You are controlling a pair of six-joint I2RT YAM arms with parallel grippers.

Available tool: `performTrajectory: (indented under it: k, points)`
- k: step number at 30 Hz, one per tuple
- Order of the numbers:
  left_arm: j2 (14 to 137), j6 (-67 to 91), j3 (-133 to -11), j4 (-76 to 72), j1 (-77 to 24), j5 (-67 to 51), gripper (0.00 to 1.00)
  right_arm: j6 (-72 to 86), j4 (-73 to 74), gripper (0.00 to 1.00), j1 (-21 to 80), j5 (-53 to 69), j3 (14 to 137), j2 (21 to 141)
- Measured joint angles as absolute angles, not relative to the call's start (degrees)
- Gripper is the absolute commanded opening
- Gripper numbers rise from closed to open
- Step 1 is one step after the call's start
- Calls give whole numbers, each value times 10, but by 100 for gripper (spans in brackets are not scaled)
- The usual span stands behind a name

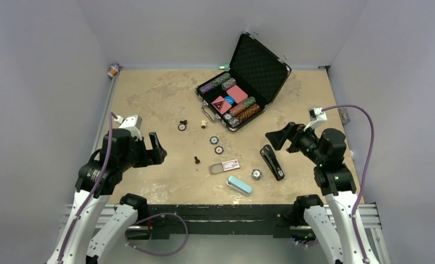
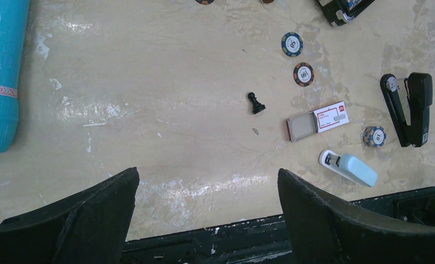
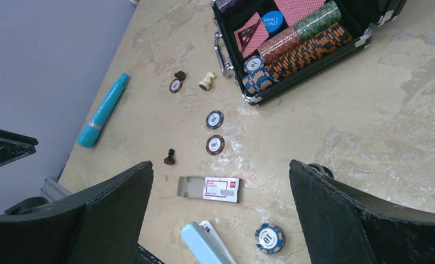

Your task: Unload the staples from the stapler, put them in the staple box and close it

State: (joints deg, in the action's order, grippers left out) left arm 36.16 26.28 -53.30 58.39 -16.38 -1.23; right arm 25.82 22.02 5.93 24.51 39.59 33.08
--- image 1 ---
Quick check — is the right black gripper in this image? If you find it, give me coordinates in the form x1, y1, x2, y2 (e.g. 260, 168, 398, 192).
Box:
265, 121, 326, 165

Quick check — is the black stapler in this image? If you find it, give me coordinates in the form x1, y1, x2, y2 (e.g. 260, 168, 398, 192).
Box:
260, 145, 285, 181

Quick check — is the light blue stapler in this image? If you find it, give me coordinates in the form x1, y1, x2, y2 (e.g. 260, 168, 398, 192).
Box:
227, 176, 252, 195

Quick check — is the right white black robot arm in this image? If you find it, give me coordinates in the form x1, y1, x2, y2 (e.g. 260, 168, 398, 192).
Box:
265, 122, 379, 263

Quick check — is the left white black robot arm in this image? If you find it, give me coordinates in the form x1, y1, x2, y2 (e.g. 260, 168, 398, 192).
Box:
48, 128, 167, 263

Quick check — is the blue poker chip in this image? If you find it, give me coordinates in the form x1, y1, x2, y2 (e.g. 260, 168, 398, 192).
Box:
210, 136, 219, 145

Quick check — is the red white staple box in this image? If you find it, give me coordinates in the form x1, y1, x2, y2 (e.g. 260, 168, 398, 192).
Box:
209, 159, 240, 175

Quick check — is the brown poker chip middle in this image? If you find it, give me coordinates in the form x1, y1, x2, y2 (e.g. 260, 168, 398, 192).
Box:
214, 146, 224, 155

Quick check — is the pink card deck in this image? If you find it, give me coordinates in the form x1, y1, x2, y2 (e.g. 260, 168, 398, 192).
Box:
227, 85, 248, 103

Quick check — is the black poker chip case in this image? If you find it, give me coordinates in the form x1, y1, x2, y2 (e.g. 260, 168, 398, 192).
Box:
195, 31, 291, 131

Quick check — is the small orange bottle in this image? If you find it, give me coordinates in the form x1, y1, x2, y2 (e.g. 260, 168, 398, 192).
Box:
107, 63, 121, 78

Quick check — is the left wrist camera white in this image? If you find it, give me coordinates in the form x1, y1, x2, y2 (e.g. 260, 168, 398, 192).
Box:
114, 114, 143, 141

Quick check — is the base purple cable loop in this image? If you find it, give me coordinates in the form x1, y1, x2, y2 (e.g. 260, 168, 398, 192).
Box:
124, 212, 190, 257

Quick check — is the chip stack by wall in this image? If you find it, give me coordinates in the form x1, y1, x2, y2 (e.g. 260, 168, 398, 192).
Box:
338, 107, 350, 125

